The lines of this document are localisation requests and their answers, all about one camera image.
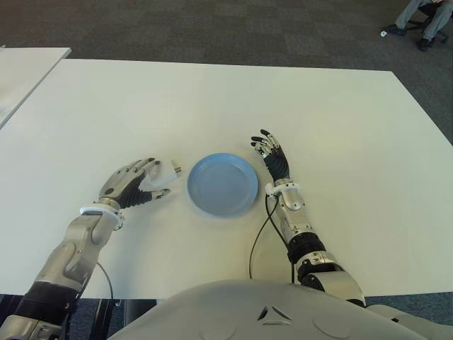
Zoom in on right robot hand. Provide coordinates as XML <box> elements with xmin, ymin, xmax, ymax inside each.
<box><xmin>250</xmin><ymin>129</ymin><xmax>292</xmax><ymax>185</ymax></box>

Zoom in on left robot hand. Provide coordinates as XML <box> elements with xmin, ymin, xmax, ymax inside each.
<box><xmin>97</xmin><ymin>158</ymin><xmax>171</xmax><ymax>210</ymax></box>

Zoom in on white cube charger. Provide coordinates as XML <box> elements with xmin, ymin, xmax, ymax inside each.
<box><xmin>139</xmin><ymin>159</ymin><xmax>183</xmax><ymax>191</ymax></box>

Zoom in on blue round plate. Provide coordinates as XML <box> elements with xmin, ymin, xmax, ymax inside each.
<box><xmin>186</xmin><ymin>152</ymin><xmax>260</xmax><ymax>217</ymax></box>

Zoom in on white side table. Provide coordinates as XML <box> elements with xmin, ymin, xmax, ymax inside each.
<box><xmin>0</xmin><ymin>45</ymin><xmax>71</xmax><ymax>130</ymax></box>

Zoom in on grey robot torso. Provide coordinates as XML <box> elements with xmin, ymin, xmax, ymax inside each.
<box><xmin>105</xmin><ymin>279</ymin><xmax>453</xmax><ymax>340</ymax></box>

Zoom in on seated person grey trousers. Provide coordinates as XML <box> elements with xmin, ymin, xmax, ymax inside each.
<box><xmin>394</xmin><ymin>0</ymin><xmax>453</xmax><ymax>52</ymax></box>

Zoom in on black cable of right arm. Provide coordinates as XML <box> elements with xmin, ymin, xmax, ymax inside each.
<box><xmin>248</xmin><ymin>196</ymin><xmax>294</xmax><ymax>284</ymax></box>

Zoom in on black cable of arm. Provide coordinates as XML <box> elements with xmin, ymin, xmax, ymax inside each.
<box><xmin>63</xmin><ymin>261</ymin><xmax>114</xmax><ymax>309</ymax></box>
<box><xmin>248</xmin><ymin>196</ymin><xmax>294</xmax><ymax>284</ymax></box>

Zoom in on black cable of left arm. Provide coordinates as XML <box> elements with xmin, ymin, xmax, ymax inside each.
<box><xmin>63</xmin><ymin>261</ymin><xmax>114</xmax><ymax>309</ymax></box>

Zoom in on black table frame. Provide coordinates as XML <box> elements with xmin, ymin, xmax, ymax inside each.
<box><xmin>81</xmin><ymin>299</ymin><xmax>167</xmax><ymax>340</ymax></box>

